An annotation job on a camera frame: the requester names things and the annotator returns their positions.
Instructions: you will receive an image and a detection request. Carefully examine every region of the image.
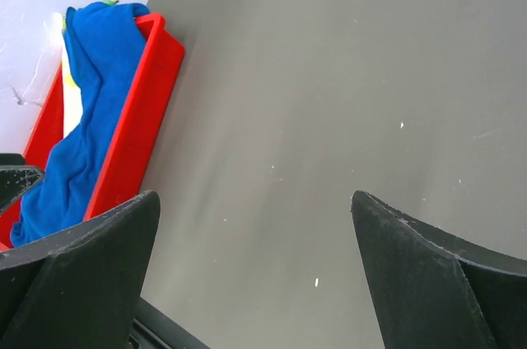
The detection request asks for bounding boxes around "red plastic bin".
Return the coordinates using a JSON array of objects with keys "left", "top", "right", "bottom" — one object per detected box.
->
[{"left": 1, "top": 13, "right": 185, "bottom": 252}]

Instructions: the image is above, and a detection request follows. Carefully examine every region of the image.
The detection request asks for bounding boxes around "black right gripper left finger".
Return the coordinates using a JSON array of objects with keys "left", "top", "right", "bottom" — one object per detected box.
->
[{"left": 1, "top": 191, "right": 160, "bottom": 348}]

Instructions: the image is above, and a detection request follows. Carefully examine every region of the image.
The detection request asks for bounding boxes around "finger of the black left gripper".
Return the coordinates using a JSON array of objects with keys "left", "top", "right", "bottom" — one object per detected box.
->
[{"left": 0, "top": 165, "right": 44, "bottom": 209}]

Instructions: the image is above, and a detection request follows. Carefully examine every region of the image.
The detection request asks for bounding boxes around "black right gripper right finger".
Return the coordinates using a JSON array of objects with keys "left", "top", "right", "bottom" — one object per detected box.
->
[{"left": 351, "top": 191, "right": 526, "bottom": 348}]

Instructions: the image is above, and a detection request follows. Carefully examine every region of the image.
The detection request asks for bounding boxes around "blue towel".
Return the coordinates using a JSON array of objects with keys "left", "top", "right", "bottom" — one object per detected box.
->
[{"left": 10, "top": 2, "right": 150, "bottom": 247}]

